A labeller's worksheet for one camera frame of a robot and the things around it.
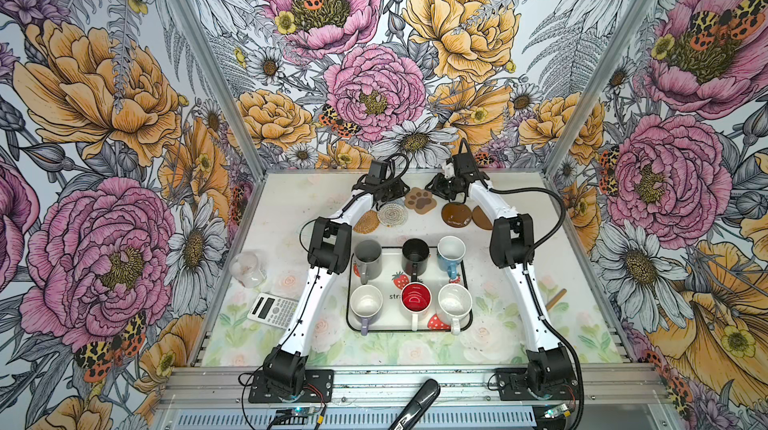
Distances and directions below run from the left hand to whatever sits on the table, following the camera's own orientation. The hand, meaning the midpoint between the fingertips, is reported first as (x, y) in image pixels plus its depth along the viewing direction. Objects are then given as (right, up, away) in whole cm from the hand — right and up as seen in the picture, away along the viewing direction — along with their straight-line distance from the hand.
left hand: (407, 193), depth 114 cm
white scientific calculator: (-39, -33, -28) cm, 59 cm away
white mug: (+12, -31, -27) cm, 43 cm away
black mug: (+1, -20, -20) cm, 28 cm away
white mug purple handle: (-13, -31, -27) cm, 43 cm away
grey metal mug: (-12, -19, -28) cm, 36 cm away
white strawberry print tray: (-6, -27, -21) cm, 35 cm away
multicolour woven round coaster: (-6, -7, -6) cm, 11 cm away
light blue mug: (+12, -18, -22) cm, 31 cm away
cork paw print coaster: (+5, -3, -2) cm, 6 cm away
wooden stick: (+43, -31, -24) cm, 58 cm away
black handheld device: (0, -48, -46) cm, 67 cm away
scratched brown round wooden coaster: (+17, -7, -5) cm, 19 cm away
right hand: (+8, 0, -1) cm, 8 cm away
